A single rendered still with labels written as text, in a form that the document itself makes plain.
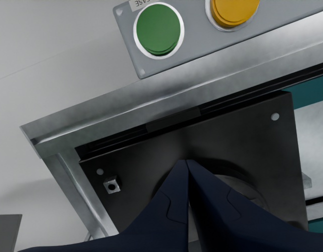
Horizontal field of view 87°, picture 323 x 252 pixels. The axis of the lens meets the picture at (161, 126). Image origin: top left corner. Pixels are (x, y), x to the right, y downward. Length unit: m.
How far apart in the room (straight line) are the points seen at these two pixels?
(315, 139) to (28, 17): 0.45
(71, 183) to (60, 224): 0.24
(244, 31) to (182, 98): 0.08
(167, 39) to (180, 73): 0.03
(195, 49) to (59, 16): 0.22
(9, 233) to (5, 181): 0.22
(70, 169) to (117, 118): 0.10
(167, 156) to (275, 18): 0.17
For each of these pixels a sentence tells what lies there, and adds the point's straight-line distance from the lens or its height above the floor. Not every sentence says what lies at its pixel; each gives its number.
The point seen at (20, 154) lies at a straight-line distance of 0.42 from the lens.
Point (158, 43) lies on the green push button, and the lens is 0.17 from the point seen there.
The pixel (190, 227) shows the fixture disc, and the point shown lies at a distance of 0.23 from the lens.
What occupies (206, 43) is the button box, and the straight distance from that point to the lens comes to 0.19.
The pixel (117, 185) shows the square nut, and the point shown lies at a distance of 0.21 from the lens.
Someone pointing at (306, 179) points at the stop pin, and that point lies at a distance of 0.27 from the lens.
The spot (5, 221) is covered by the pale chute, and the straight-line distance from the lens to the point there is 0.26.
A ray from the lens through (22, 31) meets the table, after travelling 0.36.
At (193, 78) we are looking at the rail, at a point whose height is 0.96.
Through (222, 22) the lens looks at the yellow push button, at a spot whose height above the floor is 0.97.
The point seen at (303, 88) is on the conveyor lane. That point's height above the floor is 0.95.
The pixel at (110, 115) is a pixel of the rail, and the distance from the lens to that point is 0.21.
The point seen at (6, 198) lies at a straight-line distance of 0.50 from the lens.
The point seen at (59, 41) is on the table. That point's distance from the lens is 0.33.
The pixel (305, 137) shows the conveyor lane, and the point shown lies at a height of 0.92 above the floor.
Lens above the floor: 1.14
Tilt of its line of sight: 72 degrees down
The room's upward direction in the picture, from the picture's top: 176 degrees counter-clockwise
